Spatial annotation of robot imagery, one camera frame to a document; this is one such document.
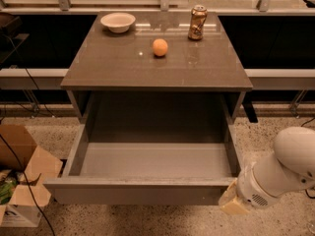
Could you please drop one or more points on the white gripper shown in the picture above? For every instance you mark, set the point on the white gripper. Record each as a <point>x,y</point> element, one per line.
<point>251,188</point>

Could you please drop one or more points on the grey top drawer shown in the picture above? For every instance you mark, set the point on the grey top drawer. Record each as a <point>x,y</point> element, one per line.
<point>150,149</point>

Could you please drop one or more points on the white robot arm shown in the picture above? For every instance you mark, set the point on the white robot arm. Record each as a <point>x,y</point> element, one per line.
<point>289,168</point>

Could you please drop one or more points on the grey cabinet with glossy top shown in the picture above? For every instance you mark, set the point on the grey cabinet with glossy top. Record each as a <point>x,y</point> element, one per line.
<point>109,61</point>

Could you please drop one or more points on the orange fruit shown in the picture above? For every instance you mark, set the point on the orange fruit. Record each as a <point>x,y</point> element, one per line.
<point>160,47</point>

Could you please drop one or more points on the crushed gold soda can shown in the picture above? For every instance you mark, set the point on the crushed gold soda can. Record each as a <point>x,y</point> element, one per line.
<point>199,14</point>

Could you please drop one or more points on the open cardboard box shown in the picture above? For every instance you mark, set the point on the open cardboard box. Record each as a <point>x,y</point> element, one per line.
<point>24,167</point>

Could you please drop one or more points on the white paper bowl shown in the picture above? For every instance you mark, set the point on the white paper bowl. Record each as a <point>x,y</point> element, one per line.
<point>118,22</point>

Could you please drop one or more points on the metal window railing frame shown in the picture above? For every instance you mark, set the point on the metal window railing frame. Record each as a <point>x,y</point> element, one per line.
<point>157,0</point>

